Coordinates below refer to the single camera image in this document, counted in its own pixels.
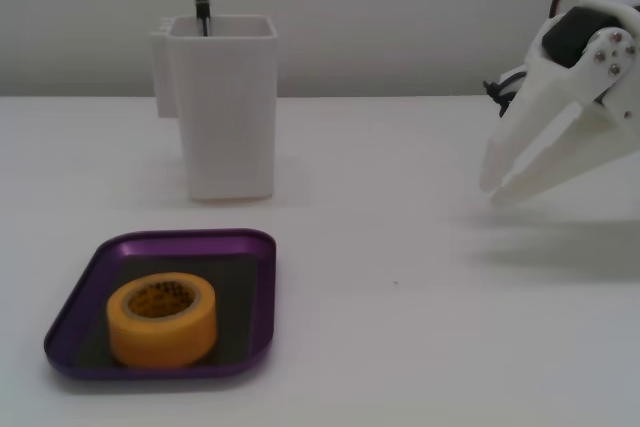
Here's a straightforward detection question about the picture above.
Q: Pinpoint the yellow masking tape roll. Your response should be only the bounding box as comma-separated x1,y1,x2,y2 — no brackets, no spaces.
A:
106,270,218,368

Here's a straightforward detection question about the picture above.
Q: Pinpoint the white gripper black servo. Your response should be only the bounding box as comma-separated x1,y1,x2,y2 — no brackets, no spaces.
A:
478,0,640,205

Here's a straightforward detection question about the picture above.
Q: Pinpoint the purple metal tray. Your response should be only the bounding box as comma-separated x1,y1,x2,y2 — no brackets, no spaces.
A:
43,228,278,381

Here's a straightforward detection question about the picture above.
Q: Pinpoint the white plastic pen holder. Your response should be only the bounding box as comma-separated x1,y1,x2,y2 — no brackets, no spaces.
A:
148,15,279,204

